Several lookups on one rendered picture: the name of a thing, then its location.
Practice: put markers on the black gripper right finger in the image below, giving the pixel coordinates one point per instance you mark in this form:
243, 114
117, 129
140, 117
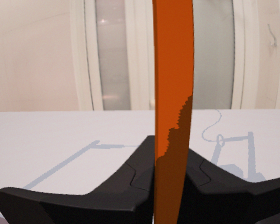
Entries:
212, 195

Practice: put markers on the orange handle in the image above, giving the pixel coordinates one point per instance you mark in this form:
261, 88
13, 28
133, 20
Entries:
174, 48

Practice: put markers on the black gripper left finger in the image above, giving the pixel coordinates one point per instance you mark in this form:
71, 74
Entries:
126, 197

